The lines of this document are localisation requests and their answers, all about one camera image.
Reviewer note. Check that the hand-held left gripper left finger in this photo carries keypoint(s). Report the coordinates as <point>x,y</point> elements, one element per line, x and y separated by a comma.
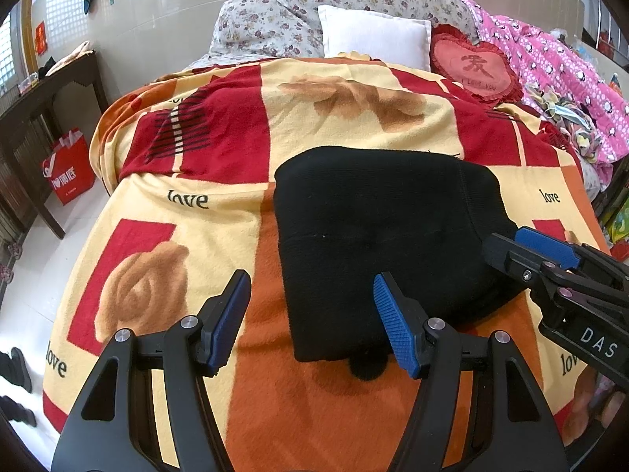
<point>228,324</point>

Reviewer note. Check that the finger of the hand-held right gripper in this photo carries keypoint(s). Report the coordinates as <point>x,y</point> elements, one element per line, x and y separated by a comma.
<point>548,247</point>
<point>508,258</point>

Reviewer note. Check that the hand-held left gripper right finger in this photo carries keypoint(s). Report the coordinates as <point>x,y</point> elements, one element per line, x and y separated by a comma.
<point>395,324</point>

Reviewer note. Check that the black pants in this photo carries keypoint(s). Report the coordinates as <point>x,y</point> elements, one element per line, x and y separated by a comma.
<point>383,236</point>

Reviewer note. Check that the colourful packet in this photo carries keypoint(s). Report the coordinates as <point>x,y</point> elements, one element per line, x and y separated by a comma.
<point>618,221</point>

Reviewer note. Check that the colourful printed cloth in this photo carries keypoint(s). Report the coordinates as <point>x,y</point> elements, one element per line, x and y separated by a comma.
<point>575,128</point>

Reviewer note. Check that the printed red yellow blanket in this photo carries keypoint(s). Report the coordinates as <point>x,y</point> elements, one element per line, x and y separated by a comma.
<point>221,167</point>

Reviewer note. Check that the pink patterned quilt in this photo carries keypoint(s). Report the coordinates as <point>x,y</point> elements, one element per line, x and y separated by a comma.
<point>555,59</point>

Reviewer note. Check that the red heart cushion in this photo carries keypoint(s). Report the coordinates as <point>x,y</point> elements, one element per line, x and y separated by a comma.
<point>474,66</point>

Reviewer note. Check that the black shoe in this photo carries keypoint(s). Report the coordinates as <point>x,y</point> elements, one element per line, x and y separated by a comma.
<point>14,368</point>
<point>17,410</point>

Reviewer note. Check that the red shopping bag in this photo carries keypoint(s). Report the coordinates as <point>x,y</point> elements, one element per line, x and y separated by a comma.
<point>69,172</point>

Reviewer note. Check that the wooden slatted cabinet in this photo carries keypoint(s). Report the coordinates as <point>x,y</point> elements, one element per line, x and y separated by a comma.
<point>10,206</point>

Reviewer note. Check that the white pillow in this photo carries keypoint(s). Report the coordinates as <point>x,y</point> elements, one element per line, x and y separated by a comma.
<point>373,37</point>

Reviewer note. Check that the dark wooden table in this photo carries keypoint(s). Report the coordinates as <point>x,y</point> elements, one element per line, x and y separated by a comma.
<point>59,88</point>

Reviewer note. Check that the floral quilt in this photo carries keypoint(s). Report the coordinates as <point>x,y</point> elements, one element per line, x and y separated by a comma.
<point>275,24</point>

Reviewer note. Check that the pink cloth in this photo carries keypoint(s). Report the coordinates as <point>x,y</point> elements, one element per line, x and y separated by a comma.
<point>71,59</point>

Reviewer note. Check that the red paper wall sign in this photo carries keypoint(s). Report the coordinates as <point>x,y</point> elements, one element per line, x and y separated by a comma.
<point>41,38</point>

